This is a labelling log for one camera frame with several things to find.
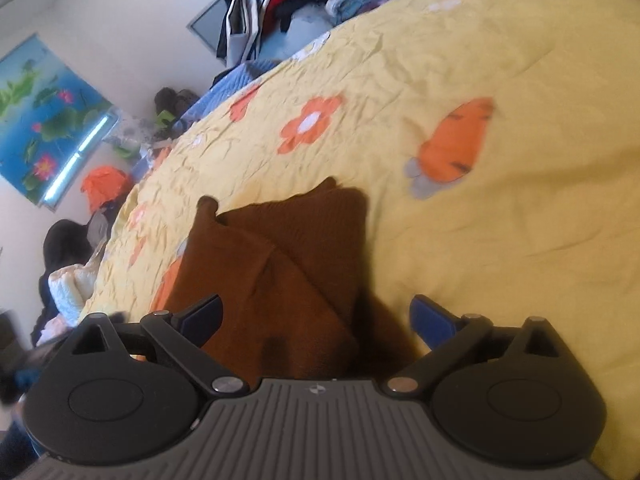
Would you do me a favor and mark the brown knit sweater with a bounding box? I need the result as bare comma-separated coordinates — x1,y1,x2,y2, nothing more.
162,177,426,382

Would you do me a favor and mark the white quilted cloth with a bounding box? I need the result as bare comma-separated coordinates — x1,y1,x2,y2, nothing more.
46,259,100,328

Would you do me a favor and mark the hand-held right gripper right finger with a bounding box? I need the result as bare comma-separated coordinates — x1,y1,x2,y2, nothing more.
382,295,581,399

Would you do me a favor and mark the lotus wall poster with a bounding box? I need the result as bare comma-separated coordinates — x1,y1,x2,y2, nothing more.
0,34,120,209

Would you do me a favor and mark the yellow carrot print bed sheet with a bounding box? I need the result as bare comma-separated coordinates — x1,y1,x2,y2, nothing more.
80,0,640,480

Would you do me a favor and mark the black cloth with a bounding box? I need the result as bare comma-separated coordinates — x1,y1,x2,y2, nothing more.
42,219,103,286

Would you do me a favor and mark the dark bag with green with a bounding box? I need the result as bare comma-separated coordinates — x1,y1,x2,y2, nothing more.
151,87,201,138

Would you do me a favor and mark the light blue pillow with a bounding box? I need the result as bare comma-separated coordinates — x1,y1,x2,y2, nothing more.
287,6,333,51

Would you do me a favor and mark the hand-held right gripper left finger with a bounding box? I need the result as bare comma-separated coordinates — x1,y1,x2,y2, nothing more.
51,294,247,399

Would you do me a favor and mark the blue blanket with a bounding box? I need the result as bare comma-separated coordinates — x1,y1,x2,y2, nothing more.
177,57,288,128

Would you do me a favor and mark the grey framed board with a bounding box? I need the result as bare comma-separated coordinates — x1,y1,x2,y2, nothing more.
187,0,232,57

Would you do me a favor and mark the orange bag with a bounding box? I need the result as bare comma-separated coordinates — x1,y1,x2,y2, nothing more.
80,166,135,215

